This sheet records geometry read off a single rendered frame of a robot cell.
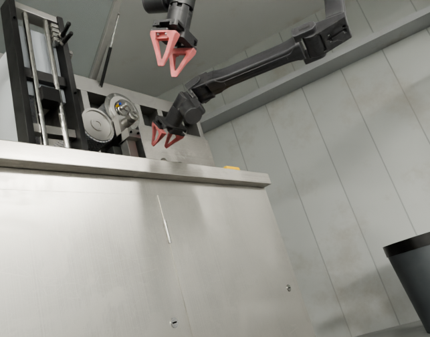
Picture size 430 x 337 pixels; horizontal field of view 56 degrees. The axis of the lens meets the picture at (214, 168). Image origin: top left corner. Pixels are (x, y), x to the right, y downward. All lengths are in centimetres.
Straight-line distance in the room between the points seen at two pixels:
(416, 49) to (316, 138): 118
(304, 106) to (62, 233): 348
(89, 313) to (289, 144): 339
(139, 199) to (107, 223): 12
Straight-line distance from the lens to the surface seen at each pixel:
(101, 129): 136
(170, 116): 134
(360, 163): 386
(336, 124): 397
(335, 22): 122
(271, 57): 124
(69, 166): 85
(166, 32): 92
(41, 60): 125
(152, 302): 89
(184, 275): 97
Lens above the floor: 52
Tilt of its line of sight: 19 degrees up
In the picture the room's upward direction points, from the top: 17 degrees counter-clockwise
